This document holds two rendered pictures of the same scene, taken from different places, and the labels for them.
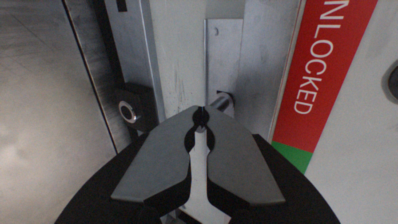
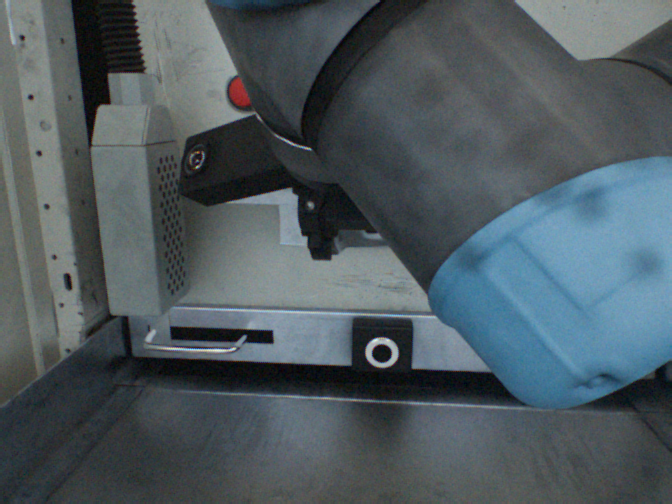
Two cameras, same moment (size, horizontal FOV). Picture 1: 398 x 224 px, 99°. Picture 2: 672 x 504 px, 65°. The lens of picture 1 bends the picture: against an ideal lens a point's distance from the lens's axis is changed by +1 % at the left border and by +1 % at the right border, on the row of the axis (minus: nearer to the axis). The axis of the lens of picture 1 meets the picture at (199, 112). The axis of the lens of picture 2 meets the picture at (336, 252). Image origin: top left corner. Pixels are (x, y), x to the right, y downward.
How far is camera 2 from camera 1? 0.38 m
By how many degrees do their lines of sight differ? 39
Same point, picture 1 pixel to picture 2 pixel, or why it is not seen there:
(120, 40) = (301, 352)
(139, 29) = (289, 318)
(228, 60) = not seen: hidden behind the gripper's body
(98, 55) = (317, 388)
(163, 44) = (305, 296)
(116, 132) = (433, 399)
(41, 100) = (343, 433)
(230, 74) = not seen: hidden behind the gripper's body
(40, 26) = (273, 412)
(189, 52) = (310, 263)
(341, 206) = not seen: hidden behind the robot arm
